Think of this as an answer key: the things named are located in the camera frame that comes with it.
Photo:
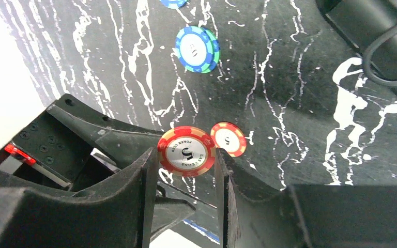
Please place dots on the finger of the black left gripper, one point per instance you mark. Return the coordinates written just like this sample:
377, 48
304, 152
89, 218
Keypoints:
169, 212

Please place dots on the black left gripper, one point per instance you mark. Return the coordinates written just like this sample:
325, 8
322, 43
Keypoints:
54, 148

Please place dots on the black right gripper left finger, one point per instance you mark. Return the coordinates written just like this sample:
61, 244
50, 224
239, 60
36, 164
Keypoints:
115, 212

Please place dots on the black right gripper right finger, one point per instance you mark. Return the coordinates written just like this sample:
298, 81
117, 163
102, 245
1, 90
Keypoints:
253, 214

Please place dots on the red five chip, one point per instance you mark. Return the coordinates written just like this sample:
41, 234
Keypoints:
186, 151
229, 137

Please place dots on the green blue chip stacked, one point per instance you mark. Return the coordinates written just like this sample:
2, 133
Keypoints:
197, 49

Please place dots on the black poker chip case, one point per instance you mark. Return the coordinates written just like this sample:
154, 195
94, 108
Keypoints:
370, 29

